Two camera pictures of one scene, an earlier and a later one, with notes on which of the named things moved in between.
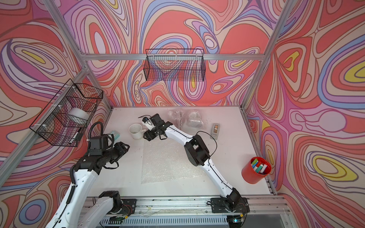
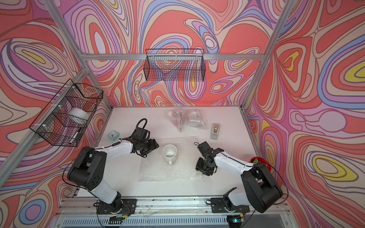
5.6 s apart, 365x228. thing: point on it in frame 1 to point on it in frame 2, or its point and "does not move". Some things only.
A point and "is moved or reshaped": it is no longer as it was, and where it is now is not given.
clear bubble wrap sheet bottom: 166,160 does not move
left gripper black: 119,146 to 153,145
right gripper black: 148,135 to 198,167
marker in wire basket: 77,136 does not move
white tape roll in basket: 79,112 does not move
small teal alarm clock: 116,134 does not move
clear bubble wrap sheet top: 195,119 does not move
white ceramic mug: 136,130 is moved or reshaped
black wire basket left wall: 65,118 does not move
